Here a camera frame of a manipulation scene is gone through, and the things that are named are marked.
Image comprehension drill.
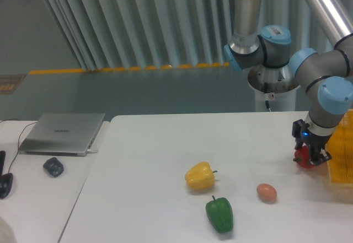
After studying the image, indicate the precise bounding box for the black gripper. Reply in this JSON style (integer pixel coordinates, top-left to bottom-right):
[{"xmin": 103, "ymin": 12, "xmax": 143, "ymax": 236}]
[{"xmin": 291, "ymin": 118, "xmax": 333, "ymax": 166}]

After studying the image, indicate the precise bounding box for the red bell pepper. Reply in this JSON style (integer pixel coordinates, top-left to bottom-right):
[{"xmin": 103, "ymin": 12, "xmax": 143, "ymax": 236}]
[{"xmin": 293, "ymin": 145, "xmax": 314, "ymax": 169}]

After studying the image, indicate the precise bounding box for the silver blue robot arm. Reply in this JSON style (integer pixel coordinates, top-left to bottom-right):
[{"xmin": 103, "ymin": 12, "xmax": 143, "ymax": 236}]
[{"xmin": 224, "ymin": 0, "xmax": 352, "ymax": 168}]

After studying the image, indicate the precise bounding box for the yellow plastic basket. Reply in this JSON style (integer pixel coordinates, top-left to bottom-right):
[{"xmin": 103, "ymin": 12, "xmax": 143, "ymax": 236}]
[{"xmin": 325, "ymin": 109, "xmax": 352, "ymax": 204}]

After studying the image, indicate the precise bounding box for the brown egg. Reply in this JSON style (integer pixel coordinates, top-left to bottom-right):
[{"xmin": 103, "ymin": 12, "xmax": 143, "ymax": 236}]
[{"xmin": 256, "ymin": 183, "xmax": 277, "ymax": 202}]

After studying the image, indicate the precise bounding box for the green bell pepper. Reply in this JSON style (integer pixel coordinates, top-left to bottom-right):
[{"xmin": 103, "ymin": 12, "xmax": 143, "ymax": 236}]
[{"xmin": 205, "ymin": 195, "xmax": 233, "ymax": 234}]

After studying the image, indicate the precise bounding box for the yellow bell pepper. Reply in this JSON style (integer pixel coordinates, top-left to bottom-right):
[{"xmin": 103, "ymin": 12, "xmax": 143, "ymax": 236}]
[{"xmin": 184, "ymin": 161, "xmax": 217, "ymax": 190}]

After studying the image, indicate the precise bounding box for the white folding partition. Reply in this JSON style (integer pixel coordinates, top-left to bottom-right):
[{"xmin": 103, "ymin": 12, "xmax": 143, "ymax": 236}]
[{"xmin": 31, "ymin": 0, "xmax": 353, "ymax": 71}]

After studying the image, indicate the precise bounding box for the silver laptop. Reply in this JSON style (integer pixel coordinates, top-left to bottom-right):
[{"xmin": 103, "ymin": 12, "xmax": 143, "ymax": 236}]
[{"xmin": 19, "ymin": 113, "xmax": 105, "ymax": 156}]

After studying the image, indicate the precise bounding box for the black device with stand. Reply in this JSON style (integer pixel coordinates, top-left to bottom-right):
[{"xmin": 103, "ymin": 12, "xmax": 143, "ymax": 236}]
[{"xmin": 1, "ymin": 150, "xmax": 13, "ymax": 199}]

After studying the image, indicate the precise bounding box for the black pedestal cable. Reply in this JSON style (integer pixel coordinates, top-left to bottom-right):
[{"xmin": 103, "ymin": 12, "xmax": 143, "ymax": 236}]
[{"xmin": 263, "ymin": 82, "xmax": 272, "ymax": 112}]

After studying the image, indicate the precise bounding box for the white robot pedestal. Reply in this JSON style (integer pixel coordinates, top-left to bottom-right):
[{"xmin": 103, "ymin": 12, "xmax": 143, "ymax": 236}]
[{"xmin": 248, "ymin": 64, "xmax": 299, "ymax": 112}]

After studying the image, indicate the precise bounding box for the thin black cable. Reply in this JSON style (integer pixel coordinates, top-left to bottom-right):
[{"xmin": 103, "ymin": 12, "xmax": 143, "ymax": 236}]
[{"xmin": 0, "ymin": 118, "xmax": 41, "ymax": 175}]

